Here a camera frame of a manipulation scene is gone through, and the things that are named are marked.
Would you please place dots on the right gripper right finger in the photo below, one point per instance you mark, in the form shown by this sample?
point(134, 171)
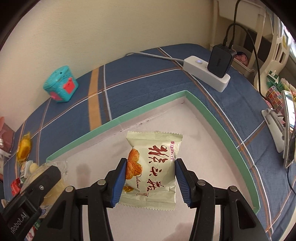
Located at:
point(212, 206)

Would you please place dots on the steamed bun packet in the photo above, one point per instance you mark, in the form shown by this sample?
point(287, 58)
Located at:
point(57, 187)

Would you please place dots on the glass vase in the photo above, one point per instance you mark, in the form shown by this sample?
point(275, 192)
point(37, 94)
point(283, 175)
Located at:
point(8, 138)

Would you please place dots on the smartphone on stand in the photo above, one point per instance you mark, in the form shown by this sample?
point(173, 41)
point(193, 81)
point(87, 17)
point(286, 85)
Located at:
point(289, 130)

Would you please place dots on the red flower snack packet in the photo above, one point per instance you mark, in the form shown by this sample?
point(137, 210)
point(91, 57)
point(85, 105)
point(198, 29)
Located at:
point(16, 186)

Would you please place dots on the black power adapter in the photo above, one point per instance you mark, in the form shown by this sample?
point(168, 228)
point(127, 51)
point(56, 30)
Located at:
point(220, 60)

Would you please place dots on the blue plaid tablecloth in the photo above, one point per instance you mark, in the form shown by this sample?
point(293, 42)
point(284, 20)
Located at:
point(134, 81)

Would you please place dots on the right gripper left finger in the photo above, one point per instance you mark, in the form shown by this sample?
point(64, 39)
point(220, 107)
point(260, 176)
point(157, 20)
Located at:
point(64, 220)

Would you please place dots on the white chair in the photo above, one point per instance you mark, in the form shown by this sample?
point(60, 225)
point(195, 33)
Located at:
point(260, 36)

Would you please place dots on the teal rimmed white tray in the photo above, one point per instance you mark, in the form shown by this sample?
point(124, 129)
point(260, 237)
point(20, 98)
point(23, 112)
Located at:
point(206, 149)

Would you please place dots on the green white snack packet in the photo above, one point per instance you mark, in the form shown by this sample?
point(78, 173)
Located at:
point(25, 170)

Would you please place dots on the white power strip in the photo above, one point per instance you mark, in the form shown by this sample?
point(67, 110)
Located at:
point(198, 68)

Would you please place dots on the teal toy box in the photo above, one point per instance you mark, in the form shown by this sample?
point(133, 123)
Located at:
point(61, 85)

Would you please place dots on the white phone stand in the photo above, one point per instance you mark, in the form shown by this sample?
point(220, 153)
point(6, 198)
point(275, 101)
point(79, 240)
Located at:
point(275, 127)

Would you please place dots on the colourful clutter pile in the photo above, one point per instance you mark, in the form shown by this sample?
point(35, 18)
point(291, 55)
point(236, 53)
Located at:
point(276, 85)

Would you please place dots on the pink rose bouquet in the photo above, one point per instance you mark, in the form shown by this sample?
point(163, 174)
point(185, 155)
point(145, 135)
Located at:
point(1, 132)

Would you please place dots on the cream puff snack packet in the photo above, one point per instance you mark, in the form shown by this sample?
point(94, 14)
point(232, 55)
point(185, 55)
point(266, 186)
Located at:
point(150, 170)

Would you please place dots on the yellow soft bread packet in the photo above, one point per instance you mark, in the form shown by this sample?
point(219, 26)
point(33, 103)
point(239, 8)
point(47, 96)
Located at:
point(24, 148)

